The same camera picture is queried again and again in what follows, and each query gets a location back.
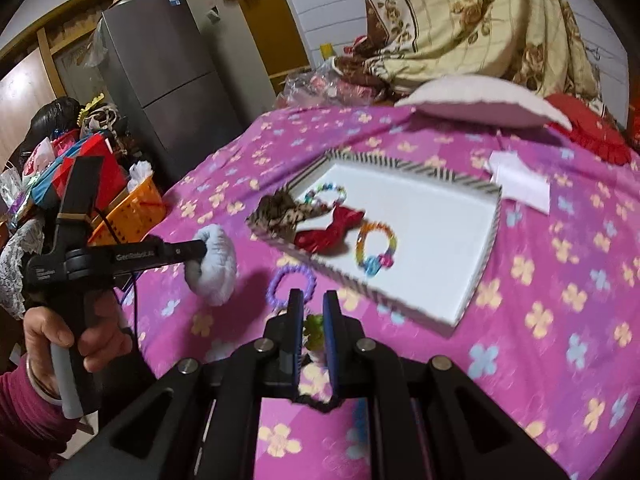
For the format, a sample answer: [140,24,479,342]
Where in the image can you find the black plastic bag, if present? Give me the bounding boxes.
[17,99,83,161]

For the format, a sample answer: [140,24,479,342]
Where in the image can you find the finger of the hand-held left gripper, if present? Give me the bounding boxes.
[150,239,208,270]

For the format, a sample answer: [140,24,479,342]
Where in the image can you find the white fluffy scrunchie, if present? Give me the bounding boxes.
[182,225,240,307]

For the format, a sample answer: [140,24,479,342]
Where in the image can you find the purple coil hair tie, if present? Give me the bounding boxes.
[267,266,318,308]

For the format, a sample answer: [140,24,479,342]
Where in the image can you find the beige floral quilt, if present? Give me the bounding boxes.
[332,0,601,98]

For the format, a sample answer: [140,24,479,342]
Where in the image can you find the small colourful bead bracelet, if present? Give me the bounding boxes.
[302,183,347,211]

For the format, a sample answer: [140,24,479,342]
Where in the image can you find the black hair tie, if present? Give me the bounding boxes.
[295,385,346,413]

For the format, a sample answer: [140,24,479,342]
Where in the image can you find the green flower hair tie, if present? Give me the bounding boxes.
[304,314,326,353]

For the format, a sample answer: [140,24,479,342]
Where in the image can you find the person's left hand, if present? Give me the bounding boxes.
[22,295,135,401]

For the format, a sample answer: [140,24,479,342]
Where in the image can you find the red frilled cushion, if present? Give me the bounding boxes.
[545,92,633,166]

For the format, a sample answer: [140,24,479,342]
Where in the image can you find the white pillow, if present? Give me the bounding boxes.
[395,76,572,131]

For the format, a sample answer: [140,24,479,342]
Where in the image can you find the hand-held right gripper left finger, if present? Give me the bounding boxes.
[50,287,307,480]

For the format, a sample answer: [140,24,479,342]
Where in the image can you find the white paper sheet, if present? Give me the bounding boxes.
[492,162,551,211]

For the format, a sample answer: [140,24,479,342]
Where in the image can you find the leopard print scrunchie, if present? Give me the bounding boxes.
[247,192,313,246]

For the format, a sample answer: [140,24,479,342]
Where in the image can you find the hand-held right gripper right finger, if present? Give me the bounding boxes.
[322,290,571,480]

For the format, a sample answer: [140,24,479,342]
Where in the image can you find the wooden door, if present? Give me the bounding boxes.
[240,0,311,81]

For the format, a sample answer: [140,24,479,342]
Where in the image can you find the white lace cloth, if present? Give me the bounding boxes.
[0,220,48,318]

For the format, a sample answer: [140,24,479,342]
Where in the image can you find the red paper bag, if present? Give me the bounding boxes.
[75,132,128,211]

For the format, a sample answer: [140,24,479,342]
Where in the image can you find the crumpled white paper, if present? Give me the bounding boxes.
[487,150,523,173]

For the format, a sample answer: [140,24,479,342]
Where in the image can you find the silver bangle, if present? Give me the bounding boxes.
[27,360,62,402]

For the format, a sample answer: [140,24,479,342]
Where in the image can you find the clear plastic bags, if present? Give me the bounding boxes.
[274,57,396,110]

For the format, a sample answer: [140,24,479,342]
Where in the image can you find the red bow hair clip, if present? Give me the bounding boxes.
[294,204,366,255]

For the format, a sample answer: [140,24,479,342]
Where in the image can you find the person's left forearm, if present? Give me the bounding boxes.
[0,357,86,480]

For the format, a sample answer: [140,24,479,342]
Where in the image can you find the grey refrigerator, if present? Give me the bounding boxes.
[97,0,258,188]

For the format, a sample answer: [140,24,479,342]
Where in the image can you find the orange plastic basket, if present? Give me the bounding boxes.
[89,176,166,246]

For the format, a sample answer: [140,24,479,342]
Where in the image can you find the striped cardboard box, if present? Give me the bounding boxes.
[246,149,503,337]

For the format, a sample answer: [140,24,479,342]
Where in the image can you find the large colourful bead bracelet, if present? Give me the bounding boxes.
[354,221,398,277]

